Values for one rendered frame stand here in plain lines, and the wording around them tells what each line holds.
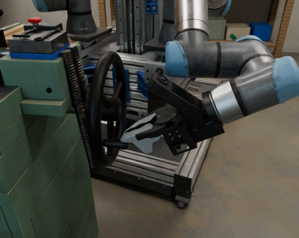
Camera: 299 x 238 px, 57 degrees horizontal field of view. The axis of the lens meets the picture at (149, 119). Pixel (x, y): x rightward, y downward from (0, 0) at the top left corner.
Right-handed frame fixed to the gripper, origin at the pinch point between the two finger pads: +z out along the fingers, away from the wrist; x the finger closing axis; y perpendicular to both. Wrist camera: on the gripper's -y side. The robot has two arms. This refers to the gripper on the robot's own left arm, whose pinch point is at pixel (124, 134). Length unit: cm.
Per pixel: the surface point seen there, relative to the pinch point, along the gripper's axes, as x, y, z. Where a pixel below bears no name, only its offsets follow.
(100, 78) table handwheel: 3.5, -12.4, -1.1
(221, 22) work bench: 300, 57, -27
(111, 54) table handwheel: 12.6, -14.5, -2.3
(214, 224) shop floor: 46, 87, 13
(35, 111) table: 1.3, -13.2, 15.9
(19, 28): 35, -32, 29
